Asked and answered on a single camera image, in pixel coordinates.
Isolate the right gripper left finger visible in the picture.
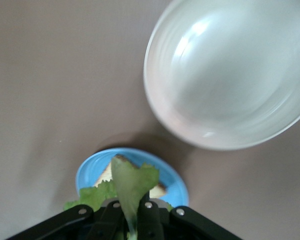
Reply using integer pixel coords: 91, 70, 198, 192
12, 199, 129, 240

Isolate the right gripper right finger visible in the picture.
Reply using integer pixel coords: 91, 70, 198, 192
136, 192, 243, 240

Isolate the green lettuce leaf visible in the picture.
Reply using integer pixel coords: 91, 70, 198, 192
63, 154, 175, 240

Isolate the toasted bread slice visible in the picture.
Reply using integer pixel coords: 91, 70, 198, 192
94, 154, 168, 200

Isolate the blue plate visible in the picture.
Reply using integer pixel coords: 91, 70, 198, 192
75, 147, 190, 211

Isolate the off-white plate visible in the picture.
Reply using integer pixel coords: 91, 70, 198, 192
143, 0, 300, 151

